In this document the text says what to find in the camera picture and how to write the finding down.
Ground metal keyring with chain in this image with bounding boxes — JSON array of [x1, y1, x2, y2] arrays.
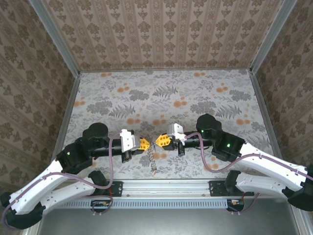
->
[[146, 134, 158, 176]]

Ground grey metal sheet panel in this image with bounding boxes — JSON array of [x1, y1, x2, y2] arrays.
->
[[36, 198, 306, 235]]

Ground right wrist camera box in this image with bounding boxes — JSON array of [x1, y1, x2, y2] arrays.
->
[[166, 123, 186, 144]]

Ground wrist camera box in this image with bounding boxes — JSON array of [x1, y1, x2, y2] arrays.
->
[[166, 123, 186, 144], [119, 129, 141, 152]]

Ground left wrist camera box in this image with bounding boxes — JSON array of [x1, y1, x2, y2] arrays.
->
[[119, 129, 141, 152]]

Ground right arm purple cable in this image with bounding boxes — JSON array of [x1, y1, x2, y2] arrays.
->
[[184, 134, 313, 216]]

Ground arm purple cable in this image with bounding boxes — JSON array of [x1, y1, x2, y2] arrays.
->
[[0, 130, 123, 231], [184, 134, 313, 216]]

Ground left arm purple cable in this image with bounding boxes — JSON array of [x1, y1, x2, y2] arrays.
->
[[0, 130, 123, 231]]

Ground left aluminium side rail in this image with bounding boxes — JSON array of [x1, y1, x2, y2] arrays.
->
[[55, 73, 81, 152]]

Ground aluminium side rail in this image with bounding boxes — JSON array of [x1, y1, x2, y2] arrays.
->
[[55, 73, 81, 152], [249, 70, 282, 157]]

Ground aluminium mounting rail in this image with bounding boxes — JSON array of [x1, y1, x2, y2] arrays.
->
[[56, 179, 300, 199]]

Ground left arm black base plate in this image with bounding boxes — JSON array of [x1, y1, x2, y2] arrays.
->
[[106, 180, 123, 197]]

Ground right aluminium side rail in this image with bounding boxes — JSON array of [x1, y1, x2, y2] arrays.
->
[[249, 70, 282, 157]]

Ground grey slotted cable duct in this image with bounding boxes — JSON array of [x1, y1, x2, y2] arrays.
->
[[58, 198, 242, 210]]

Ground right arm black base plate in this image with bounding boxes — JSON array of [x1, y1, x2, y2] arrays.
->
[[209, 180, 255, 198]]

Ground left aluminium corner post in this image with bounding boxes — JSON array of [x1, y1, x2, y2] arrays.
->
[[28, 0, 81, 78]]

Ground aluminium corner post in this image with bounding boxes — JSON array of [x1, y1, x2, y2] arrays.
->
[[249, 0, 298, 74], [28, 0, 81, 78]]

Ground right aluminium corner post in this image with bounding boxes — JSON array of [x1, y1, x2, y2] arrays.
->
[[249, 0, 298, 74]]

